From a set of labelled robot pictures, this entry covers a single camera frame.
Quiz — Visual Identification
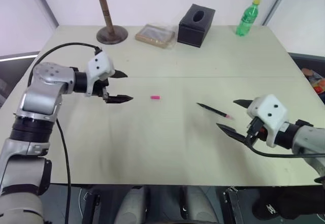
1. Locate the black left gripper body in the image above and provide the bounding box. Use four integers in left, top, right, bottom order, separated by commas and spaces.
92, 78, 110, 100

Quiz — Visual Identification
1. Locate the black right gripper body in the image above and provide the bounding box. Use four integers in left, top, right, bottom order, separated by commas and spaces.
245, 116, 268, 144

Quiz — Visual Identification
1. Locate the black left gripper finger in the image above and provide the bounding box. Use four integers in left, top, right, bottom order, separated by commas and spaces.
111, 69, 128, 79
105, 94, 134, 105

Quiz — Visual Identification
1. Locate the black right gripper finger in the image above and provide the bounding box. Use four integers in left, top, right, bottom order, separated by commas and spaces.
233, 99, 252, 109
215, 122, 249, 146

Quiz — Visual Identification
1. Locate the black pen with pink tip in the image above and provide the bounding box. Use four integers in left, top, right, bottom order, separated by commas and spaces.
196, 103, 236, 121

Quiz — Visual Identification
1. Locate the green plastic bottle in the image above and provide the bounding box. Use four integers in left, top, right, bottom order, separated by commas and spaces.
235, 0, 262, 37

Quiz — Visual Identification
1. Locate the brown packet in clear wrap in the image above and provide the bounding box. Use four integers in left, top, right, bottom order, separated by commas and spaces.
134, 23, 177, 50

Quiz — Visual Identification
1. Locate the brown wooden hat stand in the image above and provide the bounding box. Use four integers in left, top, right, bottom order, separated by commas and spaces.
84, 0, 129, 45

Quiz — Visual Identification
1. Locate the black bin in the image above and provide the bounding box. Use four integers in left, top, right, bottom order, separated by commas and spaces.
288, 52, 325, 103

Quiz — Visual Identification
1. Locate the black table leg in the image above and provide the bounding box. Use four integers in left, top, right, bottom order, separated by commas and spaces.
81, 187, 101, 224
222, 187, 242, 224

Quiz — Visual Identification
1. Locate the black bag with white logo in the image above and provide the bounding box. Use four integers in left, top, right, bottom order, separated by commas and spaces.
252, 182, 325, 221

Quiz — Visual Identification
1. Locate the black tissue box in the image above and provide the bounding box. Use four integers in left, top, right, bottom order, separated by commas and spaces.
177, 4, 216, 48

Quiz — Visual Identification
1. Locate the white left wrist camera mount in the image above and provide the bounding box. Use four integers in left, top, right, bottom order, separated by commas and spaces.
84, 50, 115, 98

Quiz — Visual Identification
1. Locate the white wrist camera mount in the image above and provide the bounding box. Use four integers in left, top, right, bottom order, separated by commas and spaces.
247, 94, 289, 148
84, 50, 115, 98

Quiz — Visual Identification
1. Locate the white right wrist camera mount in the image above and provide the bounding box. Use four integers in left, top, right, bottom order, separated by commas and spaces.
247, 94, 289, 148

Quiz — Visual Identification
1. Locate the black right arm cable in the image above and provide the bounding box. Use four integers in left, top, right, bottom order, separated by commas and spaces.
245, 132, 325, 158

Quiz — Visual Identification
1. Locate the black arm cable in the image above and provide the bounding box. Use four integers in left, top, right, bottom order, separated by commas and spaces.
27, 42, 103, 224
245, 132, 325, 158

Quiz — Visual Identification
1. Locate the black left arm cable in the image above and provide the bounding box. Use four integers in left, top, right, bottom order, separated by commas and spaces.
27, 42, 103, 224

